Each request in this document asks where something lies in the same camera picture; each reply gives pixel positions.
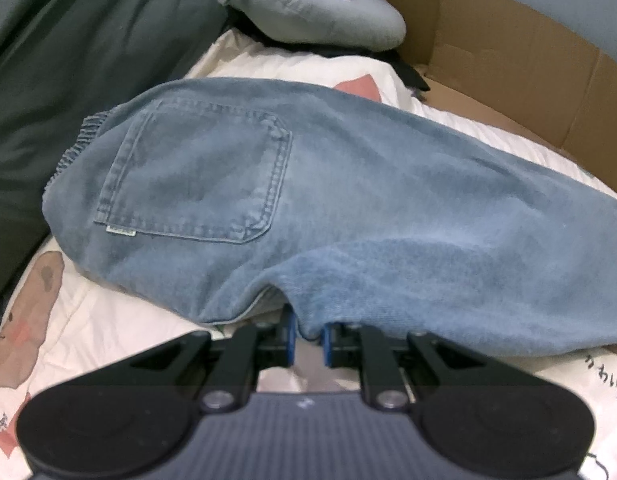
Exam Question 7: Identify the grey neck pillow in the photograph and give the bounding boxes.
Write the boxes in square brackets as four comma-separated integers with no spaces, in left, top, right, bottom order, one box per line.
[218,0,408,52]

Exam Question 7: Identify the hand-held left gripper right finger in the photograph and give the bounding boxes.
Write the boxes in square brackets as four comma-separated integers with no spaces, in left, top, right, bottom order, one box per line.
[322,322,489,413]

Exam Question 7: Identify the brown cardboard sheet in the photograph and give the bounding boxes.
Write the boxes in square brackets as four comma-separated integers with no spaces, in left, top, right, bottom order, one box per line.
[318,0,617,196]

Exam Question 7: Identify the cream bear print bedsheet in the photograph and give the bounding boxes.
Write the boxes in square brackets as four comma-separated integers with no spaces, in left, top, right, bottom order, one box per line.
[0,27,617,480]

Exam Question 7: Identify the dark grey pillow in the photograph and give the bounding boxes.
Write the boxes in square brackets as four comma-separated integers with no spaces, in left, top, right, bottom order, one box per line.
[0,0,229,311]

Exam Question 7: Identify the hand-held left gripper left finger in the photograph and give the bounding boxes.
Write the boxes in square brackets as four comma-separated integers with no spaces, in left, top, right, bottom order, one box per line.
[123,320,296,413]

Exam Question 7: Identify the blue denim jeans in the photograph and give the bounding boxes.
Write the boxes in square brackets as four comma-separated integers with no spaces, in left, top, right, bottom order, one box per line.
[41,77,617,361]

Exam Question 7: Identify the black cloth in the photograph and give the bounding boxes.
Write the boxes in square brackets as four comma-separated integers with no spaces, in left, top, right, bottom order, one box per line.
[233,15,431,93]

